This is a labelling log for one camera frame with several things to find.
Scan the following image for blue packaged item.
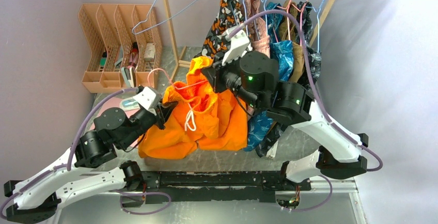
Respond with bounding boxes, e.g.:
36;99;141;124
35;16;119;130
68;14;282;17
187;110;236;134
120;99;139;111

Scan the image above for blue patterned shorts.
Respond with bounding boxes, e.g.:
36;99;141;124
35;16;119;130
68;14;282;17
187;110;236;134
243;13;294;157

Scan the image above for purple cable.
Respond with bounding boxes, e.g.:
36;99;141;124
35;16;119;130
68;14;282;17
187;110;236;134
227;9;384;172
0;87;139;220

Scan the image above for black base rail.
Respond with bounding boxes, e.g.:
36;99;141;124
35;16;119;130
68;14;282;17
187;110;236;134
135;171;311;203

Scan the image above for peach file organizer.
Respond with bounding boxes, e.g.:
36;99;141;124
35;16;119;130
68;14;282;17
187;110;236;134
78;4;163;93

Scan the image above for pink shorts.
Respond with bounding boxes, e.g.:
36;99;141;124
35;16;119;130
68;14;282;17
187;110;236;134
245;0;270;57

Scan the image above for orange camouflage shorts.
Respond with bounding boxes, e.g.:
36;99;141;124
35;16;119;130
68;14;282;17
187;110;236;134
194;0;244;59

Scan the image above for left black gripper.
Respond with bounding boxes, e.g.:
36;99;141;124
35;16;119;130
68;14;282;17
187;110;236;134
120;97;179;148

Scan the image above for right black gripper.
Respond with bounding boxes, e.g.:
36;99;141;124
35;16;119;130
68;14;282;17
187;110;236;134
201;49;262;110

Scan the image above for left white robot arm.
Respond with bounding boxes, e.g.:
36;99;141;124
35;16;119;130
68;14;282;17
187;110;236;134
1;102;176;223

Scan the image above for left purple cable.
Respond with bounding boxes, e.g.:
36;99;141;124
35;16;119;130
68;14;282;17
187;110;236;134
0;87;139;220

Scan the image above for wooden clothes rack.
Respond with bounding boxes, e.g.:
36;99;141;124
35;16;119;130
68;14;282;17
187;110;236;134
158;0;348;86

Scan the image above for blue wire hanger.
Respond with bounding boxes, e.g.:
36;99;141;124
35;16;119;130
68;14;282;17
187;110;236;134
132;0;213;36

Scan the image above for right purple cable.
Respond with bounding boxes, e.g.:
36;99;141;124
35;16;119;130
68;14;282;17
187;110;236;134
227;9;384;172

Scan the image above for brown shorts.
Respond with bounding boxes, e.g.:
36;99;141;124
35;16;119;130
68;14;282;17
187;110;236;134
278;17;306;86

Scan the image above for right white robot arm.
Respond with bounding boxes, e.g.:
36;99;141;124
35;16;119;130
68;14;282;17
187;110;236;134
201;52;368;190

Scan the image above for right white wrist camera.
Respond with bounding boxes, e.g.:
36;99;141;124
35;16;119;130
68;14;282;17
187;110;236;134
222;26;250;66

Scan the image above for pink wire hanger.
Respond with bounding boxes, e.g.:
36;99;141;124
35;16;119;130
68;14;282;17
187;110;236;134
147;68;207;90

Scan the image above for pink clipboard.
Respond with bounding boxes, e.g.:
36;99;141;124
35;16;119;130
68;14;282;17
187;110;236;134
102;97;135;111

